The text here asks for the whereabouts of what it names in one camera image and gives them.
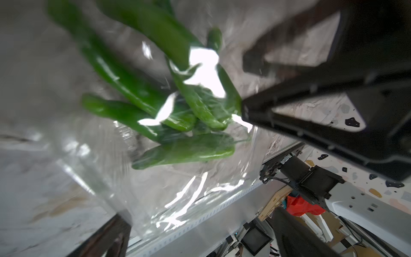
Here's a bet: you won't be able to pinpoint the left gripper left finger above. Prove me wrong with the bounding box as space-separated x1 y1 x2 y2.
67 214 132 257

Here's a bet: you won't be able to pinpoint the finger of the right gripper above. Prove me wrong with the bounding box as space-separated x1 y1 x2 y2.
242 71 411 180
243 1 344 77

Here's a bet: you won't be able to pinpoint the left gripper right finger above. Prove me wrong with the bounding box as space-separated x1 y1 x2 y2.
272 207 339 257

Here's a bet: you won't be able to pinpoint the green peppers from container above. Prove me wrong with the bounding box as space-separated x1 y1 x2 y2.
46 1 241 170

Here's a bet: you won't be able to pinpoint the clear container peppers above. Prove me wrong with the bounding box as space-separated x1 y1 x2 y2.
46 1 271 240

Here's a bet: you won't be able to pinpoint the red cloth item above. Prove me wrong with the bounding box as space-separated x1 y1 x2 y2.
286 196 326 217

